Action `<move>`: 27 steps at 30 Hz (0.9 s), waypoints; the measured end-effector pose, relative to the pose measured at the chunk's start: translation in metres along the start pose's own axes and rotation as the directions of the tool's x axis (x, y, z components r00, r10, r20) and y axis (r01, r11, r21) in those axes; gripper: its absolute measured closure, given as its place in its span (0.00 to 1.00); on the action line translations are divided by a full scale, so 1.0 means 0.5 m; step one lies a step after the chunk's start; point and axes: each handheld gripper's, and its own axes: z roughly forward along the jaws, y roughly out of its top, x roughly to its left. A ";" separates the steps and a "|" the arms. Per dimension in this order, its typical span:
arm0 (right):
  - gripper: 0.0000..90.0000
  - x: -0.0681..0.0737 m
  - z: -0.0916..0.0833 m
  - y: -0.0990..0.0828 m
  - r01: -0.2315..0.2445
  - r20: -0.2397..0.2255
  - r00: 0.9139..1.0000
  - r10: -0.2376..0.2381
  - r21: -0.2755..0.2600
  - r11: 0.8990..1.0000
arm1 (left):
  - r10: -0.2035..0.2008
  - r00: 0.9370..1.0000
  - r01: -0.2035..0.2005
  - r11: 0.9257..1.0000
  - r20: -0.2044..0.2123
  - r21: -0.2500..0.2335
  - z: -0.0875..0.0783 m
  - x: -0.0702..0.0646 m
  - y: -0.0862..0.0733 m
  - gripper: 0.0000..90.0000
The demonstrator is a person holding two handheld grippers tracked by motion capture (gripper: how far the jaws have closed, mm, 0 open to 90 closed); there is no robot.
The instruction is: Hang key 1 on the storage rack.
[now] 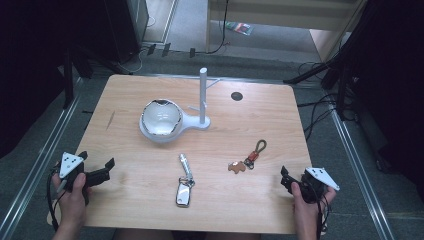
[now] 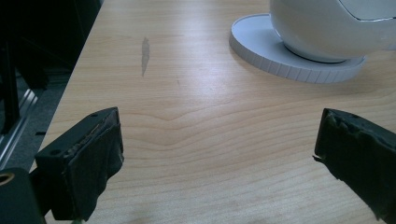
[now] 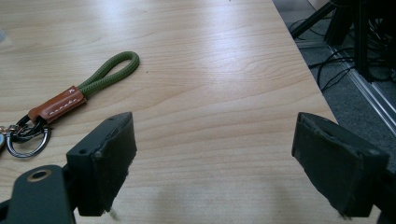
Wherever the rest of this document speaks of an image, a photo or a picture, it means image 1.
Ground silver keychain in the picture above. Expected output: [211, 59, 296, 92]
[175, 153, 197, 209]

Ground black cabinet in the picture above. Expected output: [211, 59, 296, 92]
[103, 0, 150, 65]

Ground white floor cable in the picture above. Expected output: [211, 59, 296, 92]
[118, 14, 158, 75]

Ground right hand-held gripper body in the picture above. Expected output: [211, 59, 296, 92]
[293, 167, 341, 205]

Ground person's left hand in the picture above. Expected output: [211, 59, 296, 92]
[51, 172, 93, 232]

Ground light wooden shelf unit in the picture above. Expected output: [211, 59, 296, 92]
[205, 0, 368, 63]

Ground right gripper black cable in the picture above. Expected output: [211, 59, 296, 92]
[311, 184, 333, 236]

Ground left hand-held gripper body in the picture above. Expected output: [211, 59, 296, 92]
[54, 151, 91, 205]

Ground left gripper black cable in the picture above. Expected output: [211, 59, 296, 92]
[45, 168, 68, 233]

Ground colourful packet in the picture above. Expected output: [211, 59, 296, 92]
[225, 21, 255, 37]

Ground black floor cables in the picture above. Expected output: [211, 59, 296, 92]
[295, 61, 339, 143]

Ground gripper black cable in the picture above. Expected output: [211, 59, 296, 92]
[311, 184, 333, 236]
[45, 168, 68, 233]

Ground metal floor rail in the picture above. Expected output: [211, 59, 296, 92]
[328, 99, 396, 240]
[0, 96, 82, 240]

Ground brown leather keychain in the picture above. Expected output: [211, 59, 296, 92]
[227, 139, 268, 175]

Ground hanging black cable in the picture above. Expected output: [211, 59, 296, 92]
[205, 0, 232, 55]

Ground white bowl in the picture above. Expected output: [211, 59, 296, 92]
[141, 99, 184, 137]

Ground black stand leg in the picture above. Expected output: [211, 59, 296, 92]
[283, 58, 344, 85]

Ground white key rack stand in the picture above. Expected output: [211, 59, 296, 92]
[138, 67, 222, 145]

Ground person's right hand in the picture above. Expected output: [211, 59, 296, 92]
[290, 181, 338, 233]

